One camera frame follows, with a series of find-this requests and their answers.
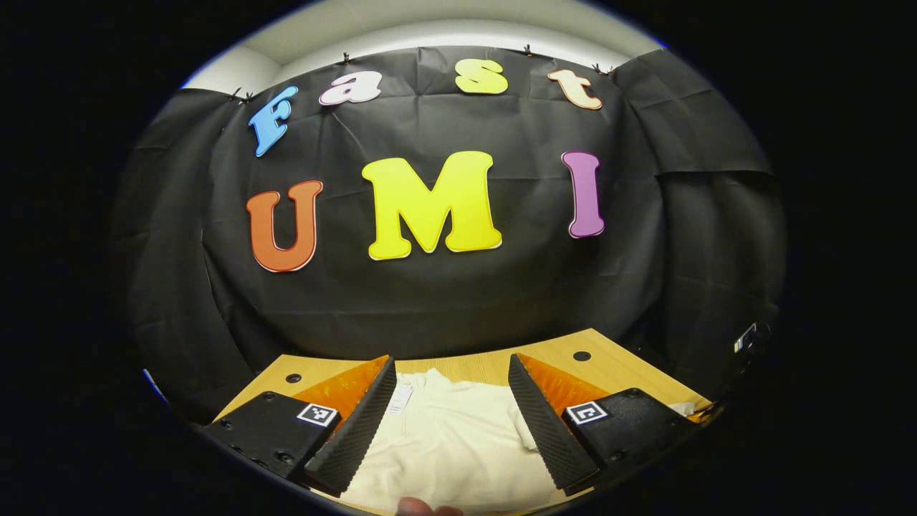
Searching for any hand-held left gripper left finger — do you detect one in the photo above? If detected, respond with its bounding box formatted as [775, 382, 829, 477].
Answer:
[202, 354, 398, 497]

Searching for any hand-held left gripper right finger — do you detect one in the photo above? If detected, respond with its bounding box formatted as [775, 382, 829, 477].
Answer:
[507, 353, 706, 497]

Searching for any black backdrop cloth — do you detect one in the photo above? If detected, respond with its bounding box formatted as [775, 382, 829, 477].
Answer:
[111, 47, 787, 424]

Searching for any cream sweatshirt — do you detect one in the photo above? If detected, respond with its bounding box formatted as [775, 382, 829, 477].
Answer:
[340, 368, 697, 515]

